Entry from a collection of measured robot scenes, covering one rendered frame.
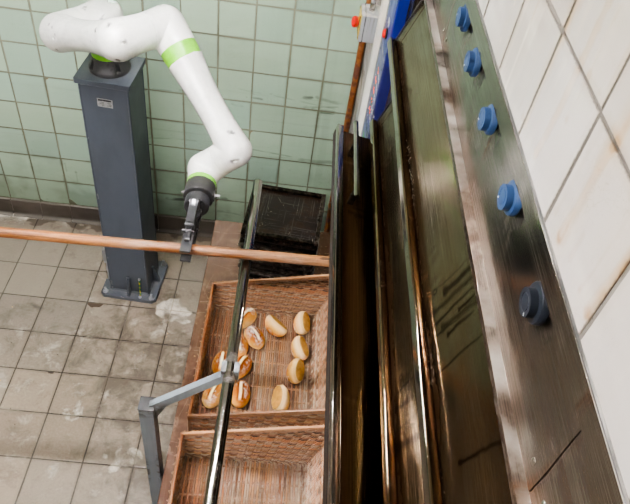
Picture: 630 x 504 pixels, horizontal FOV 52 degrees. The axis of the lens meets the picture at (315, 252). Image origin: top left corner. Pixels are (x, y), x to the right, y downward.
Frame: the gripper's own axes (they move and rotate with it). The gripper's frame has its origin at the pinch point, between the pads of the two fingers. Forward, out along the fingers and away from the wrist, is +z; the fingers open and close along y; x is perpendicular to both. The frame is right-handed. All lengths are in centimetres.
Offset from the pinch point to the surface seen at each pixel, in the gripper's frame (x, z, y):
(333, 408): -39, 61, -25
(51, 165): 89, -124, 85
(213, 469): -16, 64, 1
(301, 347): -38, -8, 54
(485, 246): -54, 61, -73
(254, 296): -19, -26, 51
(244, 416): -21, 27, 43
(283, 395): -33, 12, 54
